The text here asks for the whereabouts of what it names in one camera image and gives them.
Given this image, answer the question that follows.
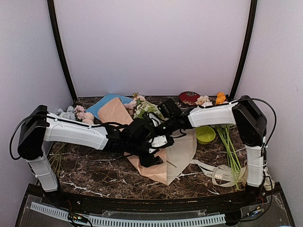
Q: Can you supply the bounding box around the green leafy fake flower bunch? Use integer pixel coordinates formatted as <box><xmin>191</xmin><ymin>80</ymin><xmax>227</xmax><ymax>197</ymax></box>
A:
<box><xmin>133</xmin><ymin>102</ymin><xmax>164</xmax><ymax>119</ymax></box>

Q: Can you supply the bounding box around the lime green bowl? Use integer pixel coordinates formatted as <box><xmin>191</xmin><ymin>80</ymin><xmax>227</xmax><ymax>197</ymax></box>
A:
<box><xmin>196</xmin><ymin>126</ymin><xmax>216</xmax><ymax>145</ymax></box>

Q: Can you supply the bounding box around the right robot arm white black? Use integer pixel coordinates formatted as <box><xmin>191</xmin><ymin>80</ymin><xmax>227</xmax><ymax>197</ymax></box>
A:
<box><xmin>154</xmin><ymin>96</ymin><xmax>271</xmax><ymax>205</ymax></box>

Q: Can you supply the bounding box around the black frame post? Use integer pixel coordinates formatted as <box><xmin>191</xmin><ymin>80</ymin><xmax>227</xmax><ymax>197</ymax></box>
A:
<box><xmin>229</xmin><ymin>0</ymin><xmax>258</xmax><ymax>100</ymax></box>
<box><xmin>47</xmin><ymin>0</ymin><xmax>78</xmax><ymax>101</ymax></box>

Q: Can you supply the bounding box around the white printed ribbon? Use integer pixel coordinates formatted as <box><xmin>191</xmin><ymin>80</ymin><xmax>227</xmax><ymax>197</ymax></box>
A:
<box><xmin>190</xmin><ymin>159</ymin><xmax>248</xmax><ymax>189</ymax></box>

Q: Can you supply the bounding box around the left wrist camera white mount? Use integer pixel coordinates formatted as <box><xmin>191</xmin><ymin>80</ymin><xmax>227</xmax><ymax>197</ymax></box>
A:
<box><xmin>148</xmin><ymin>135</ymin><xmax>174</xmax><ymax>149</ymax></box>

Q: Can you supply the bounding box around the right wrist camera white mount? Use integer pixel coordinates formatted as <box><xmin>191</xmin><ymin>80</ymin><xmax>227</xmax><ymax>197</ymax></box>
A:
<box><xmin>146</xmin><ymin>98</ymin><xmax>183</xmax><ymax>127</ymax></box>

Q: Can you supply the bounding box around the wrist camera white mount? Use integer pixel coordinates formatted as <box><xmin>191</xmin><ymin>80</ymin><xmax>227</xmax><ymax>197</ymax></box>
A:
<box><xmin>146</xmin><ymin>98</ymin><xmax>183</xmax><ymax>127</ymax></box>
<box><xmin>148</xmin><ymin>135</ymin><xmax>174</xmax><ymax>149</ymax></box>

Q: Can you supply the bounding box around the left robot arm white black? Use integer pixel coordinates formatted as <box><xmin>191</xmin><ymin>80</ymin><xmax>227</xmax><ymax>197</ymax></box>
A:
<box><xmin>9</xmin><ymin>105</ymin><xmax>168</xmax><ymax>206</ymax></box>

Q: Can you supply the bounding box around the pink rose fake flower stem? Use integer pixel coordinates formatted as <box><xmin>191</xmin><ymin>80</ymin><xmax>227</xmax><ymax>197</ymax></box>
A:
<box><xmin>124</xmin><ymin>93</ymin><xmax>146</xmax><ymax>115</ymax></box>

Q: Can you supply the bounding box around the right pile of fake flowers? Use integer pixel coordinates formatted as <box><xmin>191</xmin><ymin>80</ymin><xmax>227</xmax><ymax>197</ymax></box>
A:
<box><xmin>195</xmin><ymin>91</ymin><xmax>244</xmax><ymax>191</ymax></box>

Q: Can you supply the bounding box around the white slotted cable duct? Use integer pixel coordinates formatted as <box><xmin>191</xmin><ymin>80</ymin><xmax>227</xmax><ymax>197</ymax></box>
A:
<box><xmin>30</xmin><ymin>202</ymin><xmax>226</xmax><ymax>227</ymax></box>

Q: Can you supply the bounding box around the blue wrapping paper sheet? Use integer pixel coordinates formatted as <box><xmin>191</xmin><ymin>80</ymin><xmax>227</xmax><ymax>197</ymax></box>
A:
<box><xmin>85</xmin><ymin>94</ymin><xmax>133</xmax><ymax>121</ymax></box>

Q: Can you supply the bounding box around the left pile of fake flowers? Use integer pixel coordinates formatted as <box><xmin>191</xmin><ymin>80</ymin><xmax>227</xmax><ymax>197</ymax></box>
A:
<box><xmin>49</xmin><ymin>105</ymin><xmax>95</xmax><ymax>177</ymax></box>

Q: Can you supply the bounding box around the right black frame post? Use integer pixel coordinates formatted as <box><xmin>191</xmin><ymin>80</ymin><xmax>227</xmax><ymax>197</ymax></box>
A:
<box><xmin>229</xmin><ymin>0</ymin><xmax>258</xmax><ymax>100</ymax></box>

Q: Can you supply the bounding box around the beige pink wrapping paper sheet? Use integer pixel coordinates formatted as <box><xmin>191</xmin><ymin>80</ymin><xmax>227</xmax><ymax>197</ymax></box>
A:
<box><xmin>98</xmin><ymin>97</ymin><xmax>197</xmax><ymax>185</ymax></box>

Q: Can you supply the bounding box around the red round embroidered cushion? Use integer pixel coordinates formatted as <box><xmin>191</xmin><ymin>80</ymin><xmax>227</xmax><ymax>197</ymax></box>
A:
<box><xmin>178</xmin><ymin>91</ymin><xmax>200</xmax><ymax>106</ymax></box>

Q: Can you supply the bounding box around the left black frame post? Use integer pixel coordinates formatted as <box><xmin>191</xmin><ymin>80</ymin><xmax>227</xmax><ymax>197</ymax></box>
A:
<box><xmin>47</xmin><ymin>0</ymin><xmax>78</xmax><ymax>101</ymax></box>

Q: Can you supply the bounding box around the pile of fake flowers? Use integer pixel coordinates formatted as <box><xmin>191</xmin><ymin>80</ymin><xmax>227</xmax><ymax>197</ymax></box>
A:
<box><xmin>195</xmin><ymin>91</ymin><xmax>244</xmax><ymax>191</ymax></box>
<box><xmin>49</xmin><ymin>105</ymin><xmax>95</xmax><ymax>177</ymax></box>

